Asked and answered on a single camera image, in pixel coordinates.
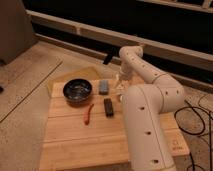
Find small white bottle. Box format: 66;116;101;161
118;94;124;102

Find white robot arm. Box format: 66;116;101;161
118;46;185;171

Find dark ceramic bowl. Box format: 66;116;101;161
63;78;92;103

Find blue grey sponge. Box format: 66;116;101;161
99;80;109;95

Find black rectangular block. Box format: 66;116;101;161
104;98;114;117

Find yellow flat board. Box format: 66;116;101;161
46;66;104;98

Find wooden table board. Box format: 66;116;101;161
38;75;191;171

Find grey cabinet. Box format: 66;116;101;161
0;0;37;64

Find white shelf rail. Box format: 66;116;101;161
27;10;213;72

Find black cables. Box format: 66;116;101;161
173;93;213;171

